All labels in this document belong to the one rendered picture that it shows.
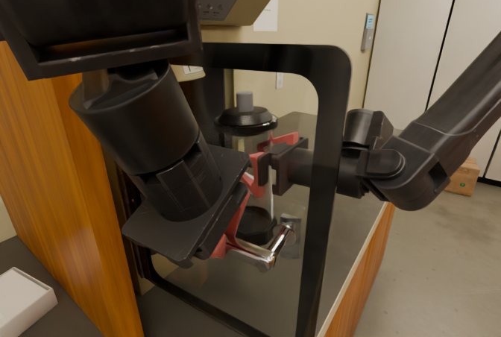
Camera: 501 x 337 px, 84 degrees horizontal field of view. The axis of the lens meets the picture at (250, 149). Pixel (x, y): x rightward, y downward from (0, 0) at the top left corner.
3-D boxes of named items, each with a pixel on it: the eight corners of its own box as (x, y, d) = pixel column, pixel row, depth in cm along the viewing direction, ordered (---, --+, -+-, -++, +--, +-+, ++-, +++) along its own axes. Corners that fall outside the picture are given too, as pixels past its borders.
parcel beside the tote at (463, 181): (420, 186, 272) (427, 160, 261) (420, 172, 298) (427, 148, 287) (470, 197, 253) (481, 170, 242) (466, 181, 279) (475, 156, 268)
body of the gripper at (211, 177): (130, 242, 22) (69, 188, 17) (200, 153, 28) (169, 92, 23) (192, 274, 19) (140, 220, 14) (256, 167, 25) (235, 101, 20)
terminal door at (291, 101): (148, 276, 50) (102, 39, 35) (311, 370, 36) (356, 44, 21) (145, 279, 50) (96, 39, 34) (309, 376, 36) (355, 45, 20)
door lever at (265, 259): (223, 221, 34) (221, 203, 33) (296, 247, 29) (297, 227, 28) (194, 249, 30) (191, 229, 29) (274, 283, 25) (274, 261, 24)
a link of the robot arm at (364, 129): (399, 175, 30) (425, 206, 34) (418, 90, 33) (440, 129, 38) (309, 170, 39) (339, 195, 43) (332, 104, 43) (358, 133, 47)
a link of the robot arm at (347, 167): (364, 191, 35) (368, 206, 39) (377, 145, 37) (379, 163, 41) (312, 180, 39) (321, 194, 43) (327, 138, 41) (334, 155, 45)
